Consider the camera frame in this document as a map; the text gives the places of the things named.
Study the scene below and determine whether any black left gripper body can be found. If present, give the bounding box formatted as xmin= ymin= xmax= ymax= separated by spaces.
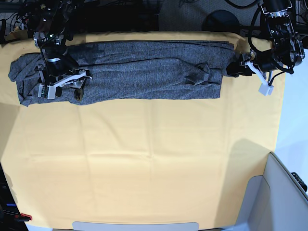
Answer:
xmin=239 ymin=49 xmax=282 ymax=75

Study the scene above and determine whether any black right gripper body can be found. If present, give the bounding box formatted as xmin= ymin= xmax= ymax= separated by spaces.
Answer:
xmin=36 ymin=55 xmax=81 ymax=83

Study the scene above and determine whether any grey long-sleeve T-shirt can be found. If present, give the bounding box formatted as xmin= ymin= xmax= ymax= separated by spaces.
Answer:
xmin=7 ymin=39 xmax=235 ymax=108

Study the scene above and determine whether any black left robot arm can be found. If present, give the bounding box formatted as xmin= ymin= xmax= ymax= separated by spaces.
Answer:
xmin=227 ymin=0 xmax=305 ymax=77

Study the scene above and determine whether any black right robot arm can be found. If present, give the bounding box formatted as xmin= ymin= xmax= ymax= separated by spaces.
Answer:
xmin=23 ymin=0 xmax=90 ymax=101

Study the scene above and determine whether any black round stand base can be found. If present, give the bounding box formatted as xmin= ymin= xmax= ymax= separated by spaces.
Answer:
xmin=202 ymin=10 xmax=240 ymax=34

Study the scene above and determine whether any yellow table cloth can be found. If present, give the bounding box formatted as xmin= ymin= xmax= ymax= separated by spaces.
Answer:
xmin=0 ymin=40 xmax=285 ymax=229

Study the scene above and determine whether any red black clamp left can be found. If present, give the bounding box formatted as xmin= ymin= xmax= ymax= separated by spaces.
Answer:
xmin=14 ymin=213 xmax=32 ymax=222

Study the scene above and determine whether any white plastic tray edge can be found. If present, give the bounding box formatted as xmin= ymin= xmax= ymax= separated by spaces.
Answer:
xmin=72 ymin=221 xmax=199 ymax=231

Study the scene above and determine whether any white cardboard box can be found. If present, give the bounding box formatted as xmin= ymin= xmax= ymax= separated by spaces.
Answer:
xmin=233 ymin=153 xmax=308 ymax=231

